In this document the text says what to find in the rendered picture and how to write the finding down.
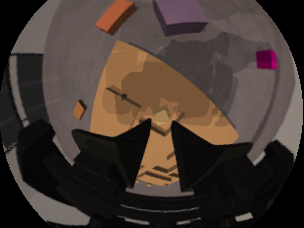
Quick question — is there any magenta cube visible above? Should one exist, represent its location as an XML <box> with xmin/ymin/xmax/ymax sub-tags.
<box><xmin>256</xmin><ymin>48</ymin><xmax>276</xmax><ymax>70</ymax></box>

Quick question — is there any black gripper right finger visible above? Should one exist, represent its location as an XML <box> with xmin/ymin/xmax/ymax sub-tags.
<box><xmin>171</xmin><ymin>120</ymin><xmax>255</xmax><ymax>192</ymax></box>

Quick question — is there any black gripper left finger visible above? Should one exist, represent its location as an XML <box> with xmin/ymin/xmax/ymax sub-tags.
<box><xmin>72</xmin><ymin>118</ymin><xmax>151</xmax><ymax>189</ymax></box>

